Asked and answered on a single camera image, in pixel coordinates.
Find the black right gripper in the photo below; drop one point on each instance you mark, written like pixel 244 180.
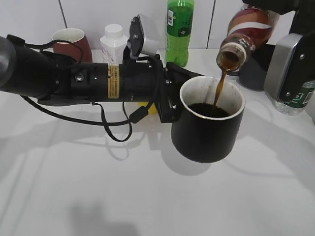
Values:
pixel 304 18

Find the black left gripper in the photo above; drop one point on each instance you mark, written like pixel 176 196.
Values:
pixel 146 80

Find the black mug white interior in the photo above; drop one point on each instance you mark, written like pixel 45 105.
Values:
pixel 204 132

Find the brown Nescafe coffee bottle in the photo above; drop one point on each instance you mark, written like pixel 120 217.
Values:
pixel 249 29

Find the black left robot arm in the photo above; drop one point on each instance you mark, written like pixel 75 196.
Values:
pixel 46 79

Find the clear green-label water bottle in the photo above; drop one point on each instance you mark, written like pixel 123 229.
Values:
pixel 298 104

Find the dark grey mug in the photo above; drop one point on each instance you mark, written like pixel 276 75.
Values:
pixel 253 72

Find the green soda bottle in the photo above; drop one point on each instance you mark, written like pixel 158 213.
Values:
pixel 178 28

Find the white plastic milk bottle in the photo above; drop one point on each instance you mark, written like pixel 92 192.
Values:
pixel 113 44

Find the dark red mug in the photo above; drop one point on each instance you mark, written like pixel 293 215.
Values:
pixel 73 39

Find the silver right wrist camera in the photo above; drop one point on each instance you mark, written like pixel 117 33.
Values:
pixel 277 85

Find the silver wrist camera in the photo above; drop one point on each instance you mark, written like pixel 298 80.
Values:
pixel 143 37
pixel 277 85

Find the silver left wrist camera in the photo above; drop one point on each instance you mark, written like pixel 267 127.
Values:
pixel 143 37

